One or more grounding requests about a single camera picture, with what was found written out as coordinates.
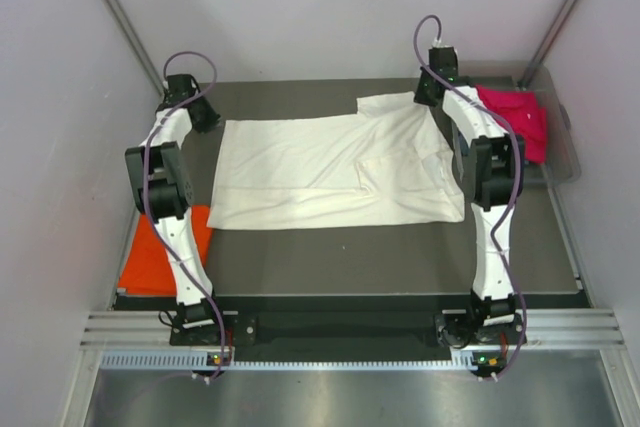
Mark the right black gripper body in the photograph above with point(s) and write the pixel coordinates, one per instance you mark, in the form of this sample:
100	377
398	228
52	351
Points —
422	93

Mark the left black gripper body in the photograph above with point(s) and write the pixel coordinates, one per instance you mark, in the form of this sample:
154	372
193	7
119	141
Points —
207	116

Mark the white t shirt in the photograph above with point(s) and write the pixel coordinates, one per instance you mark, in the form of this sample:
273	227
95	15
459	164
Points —
387	164

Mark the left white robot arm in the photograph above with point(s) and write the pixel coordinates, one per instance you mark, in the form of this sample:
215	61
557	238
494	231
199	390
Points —
163	192

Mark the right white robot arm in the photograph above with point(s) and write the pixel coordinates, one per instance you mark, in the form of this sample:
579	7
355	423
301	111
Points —
490	158

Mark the blue t shirt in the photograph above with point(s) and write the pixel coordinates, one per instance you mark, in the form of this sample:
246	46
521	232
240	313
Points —
461	146

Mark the pink t shirt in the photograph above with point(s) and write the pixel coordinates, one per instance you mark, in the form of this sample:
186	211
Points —
526	117

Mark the clear plastic bin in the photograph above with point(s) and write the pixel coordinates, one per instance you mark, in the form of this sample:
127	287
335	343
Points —
562	165

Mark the orange folded t shirt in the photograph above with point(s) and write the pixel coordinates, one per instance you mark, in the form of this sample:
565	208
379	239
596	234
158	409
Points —
147	271

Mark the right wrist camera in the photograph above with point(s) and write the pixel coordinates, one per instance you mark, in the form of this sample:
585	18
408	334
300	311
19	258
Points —
438	43

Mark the grey slotted cable duct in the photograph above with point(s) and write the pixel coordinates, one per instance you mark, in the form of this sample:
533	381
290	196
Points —
206	361

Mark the aluminium frame rail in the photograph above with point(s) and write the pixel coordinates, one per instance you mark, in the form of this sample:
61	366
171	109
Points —
547	329

